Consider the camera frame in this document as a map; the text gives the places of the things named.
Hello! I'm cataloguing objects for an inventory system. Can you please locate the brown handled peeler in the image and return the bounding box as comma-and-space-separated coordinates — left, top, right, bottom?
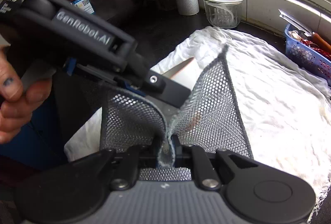
279, 10, 330, 53

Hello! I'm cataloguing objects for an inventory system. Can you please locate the glass jar with lid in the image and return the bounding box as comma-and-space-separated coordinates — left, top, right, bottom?
203, 0, 244, 29

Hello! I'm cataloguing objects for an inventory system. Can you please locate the person's left hand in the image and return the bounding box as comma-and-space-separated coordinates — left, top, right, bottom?
1, 45, 52, 144

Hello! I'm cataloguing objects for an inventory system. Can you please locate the blue plastic basket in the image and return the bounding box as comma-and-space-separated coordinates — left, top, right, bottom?
284, 24, 330, 85

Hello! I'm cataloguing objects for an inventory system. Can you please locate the white cotton cloth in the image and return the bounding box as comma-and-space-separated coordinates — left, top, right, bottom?
64, 26, 331, 223

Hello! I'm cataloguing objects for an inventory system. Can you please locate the white ceramic bowl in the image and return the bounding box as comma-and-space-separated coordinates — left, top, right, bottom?
163, 57, 202, 90

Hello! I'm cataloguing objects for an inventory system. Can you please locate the silver mesh scouring cloth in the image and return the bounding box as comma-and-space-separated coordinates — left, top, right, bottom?
100, 46, 253, 181

